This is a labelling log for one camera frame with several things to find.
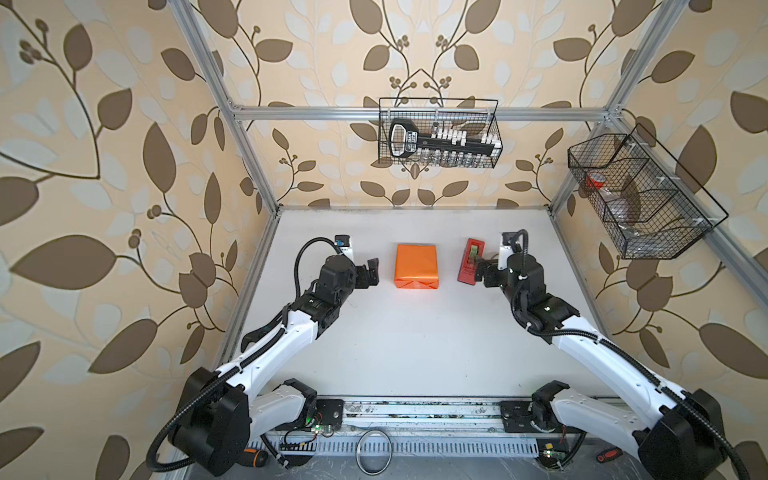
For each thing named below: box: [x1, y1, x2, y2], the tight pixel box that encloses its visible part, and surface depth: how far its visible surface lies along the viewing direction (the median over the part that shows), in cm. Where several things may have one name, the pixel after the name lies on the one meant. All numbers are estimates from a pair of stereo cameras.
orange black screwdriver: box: [243, 448, 268, 468], surface depth 68 cm
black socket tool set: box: [389, 120, 501, 166], surface depth 86 cm
